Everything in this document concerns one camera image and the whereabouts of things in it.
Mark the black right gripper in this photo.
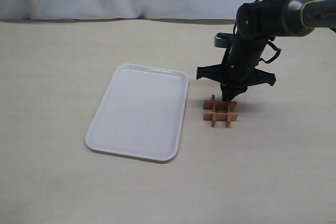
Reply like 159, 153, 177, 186
196, 35, 277, 101

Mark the notched wooden piece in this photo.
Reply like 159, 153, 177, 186
203, 111, 238, 122
203, 100, 237, 112
211, 94, 216, 127
225, 102, 233, 128

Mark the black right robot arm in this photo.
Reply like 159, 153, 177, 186
196, 0, 335, 101

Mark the white plastic tray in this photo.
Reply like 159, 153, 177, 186
85, 63, 189, 162

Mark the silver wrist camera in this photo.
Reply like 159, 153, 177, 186
214, 33, 233, 48

